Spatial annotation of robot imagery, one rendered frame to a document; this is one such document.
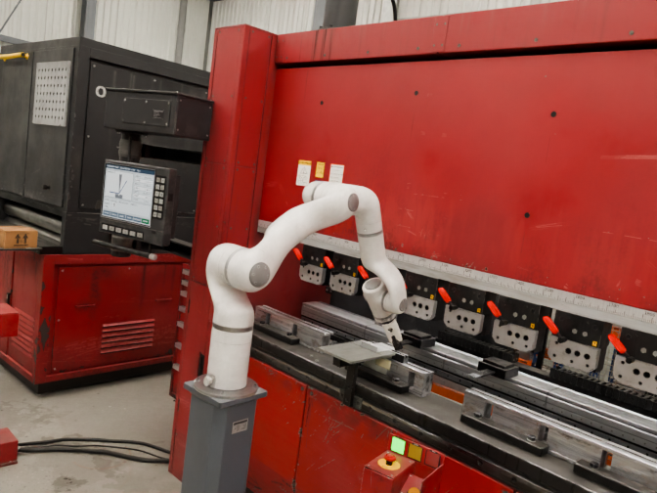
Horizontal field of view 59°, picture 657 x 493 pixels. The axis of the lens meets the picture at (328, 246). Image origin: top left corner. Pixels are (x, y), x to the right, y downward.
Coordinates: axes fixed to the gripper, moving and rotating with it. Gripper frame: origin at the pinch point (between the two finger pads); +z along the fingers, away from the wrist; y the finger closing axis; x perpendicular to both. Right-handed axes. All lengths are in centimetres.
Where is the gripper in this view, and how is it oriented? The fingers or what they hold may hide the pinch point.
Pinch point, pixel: (397, 344)
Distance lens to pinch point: 230.0
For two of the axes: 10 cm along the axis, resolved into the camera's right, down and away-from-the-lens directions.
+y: -0.9, -5.3, 8.4
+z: 3.4, 7.8, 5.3
